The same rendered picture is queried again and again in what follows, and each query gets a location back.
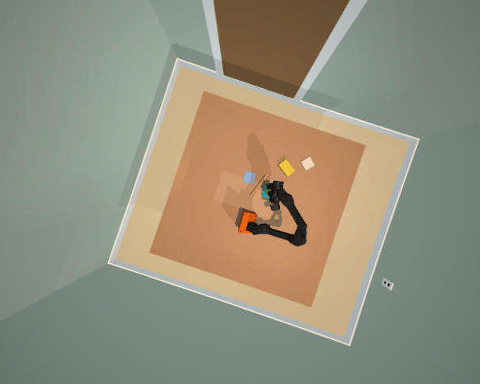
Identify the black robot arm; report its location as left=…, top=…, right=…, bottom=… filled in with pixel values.
left=246, top=181, right=307, bottom=246

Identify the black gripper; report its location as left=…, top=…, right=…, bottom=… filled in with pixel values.
left=266, top=183, right=280, bottom=211

